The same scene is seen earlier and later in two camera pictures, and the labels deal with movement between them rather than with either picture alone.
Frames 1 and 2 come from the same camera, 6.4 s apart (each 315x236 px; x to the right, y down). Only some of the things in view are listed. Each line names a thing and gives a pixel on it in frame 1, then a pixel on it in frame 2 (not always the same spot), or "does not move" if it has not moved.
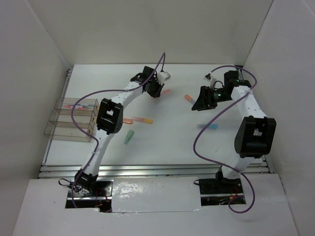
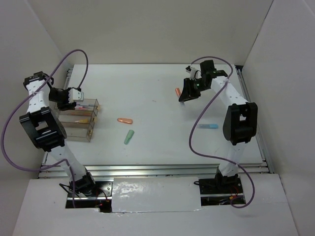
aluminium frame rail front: (150, 170) does not move
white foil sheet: (156, 194) does not move
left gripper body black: (154, 87) → (61, 97)
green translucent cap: (129, 136) does not move
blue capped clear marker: (211, 126) does not move
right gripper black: (204, 101) → (188, 93)
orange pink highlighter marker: (149, 121) → (82, 121)
